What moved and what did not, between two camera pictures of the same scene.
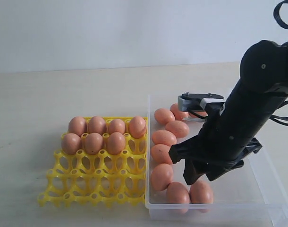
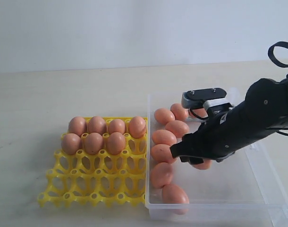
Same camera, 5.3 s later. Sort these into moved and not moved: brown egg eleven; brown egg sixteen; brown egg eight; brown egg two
Moved: brown egg sixteen
Not moved: brown egg eleven; brown egg eight; brown egg two
